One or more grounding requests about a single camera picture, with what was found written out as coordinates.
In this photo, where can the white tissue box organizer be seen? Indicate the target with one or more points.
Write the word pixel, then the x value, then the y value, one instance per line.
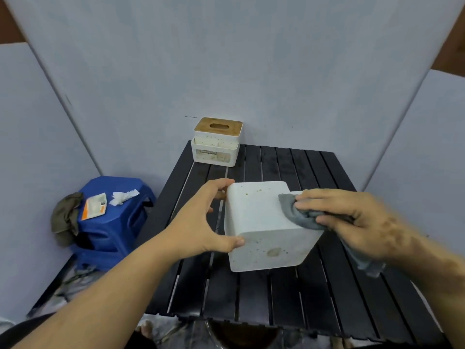
pixel 214 152

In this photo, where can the person's left thumb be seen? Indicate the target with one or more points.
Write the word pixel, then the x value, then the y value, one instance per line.
pixel 227 244

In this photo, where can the olive green cloth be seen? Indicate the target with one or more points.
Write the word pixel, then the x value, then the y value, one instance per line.
pixel 65 218

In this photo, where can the person's foot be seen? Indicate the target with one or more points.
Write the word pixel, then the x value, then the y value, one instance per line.
pixel 340 343
pixel 146 328

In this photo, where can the person's right forearm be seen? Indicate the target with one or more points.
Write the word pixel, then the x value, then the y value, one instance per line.
pixel 436 272

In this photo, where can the person's right hand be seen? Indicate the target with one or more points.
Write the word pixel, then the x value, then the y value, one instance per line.
pixel 367 225

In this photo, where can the person's right foot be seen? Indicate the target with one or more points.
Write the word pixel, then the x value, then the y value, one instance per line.
pixel 340 343

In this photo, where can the person's right thumb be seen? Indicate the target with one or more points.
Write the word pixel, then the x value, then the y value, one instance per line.
pixel 334 221

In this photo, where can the dark round bin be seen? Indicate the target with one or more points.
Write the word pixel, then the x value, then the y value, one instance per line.
pixel 243 334

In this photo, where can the person's left foot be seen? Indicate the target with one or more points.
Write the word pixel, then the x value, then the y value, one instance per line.
pixel 146 328

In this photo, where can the orange and white packet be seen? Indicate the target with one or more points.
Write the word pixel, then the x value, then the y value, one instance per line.
pixel 93 206

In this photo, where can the crumpled white tissue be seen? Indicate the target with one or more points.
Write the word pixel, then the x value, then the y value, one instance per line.
pixel 121 197

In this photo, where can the blue plastic stool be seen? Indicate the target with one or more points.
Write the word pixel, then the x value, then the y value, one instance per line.
pixel 112 228

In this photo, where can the person's left hand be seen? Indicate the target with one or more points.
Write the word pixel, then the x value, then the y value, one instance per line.
pixel 192 228

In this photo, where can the white speckled plastic box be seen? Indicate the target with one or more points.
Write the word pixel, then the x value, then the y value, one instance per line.
pixel 258 221

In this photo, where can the wooden slotted lid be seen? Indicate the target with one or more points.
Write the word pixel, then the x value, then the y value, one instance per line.
pixel 218 126

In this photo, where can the grey cleaning cloth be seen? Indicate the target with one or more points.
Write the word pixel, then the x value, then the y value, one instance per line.
pixel 292 212

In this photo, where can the person's left forearm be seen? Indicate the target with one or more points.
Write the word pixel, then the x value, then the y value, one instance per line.
pixel 109 294

